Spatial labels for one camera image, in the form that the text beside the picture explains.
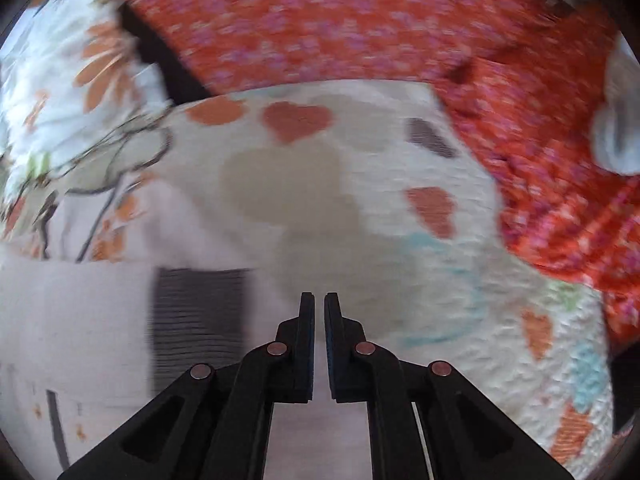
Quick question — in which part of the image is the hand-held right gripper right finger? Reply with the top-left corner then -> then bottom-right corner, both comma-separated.
324,291 -> 576,480

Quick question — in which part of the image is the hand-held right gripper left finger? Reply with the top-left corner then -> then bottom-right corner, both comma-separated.
57,292 -> 316,480

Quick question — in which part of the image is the white towel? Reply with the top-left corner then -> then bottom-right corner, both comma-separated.
0,180 -> 381,480

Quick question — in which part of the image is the heart print quilt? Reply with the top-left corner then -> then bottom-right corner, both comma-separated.
165,80 -> 618,480

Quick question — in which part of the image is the orange floral cloth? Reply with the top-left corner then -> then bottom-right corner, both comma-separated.
125,0 -> 640,341

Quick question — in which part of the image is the white floral pillow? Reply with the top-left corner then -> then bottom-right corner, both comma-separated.
0,0 -> 176,261

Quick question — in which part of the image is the white cloth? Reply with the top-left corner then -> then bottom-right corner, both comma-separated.
591,32 -> 640,177

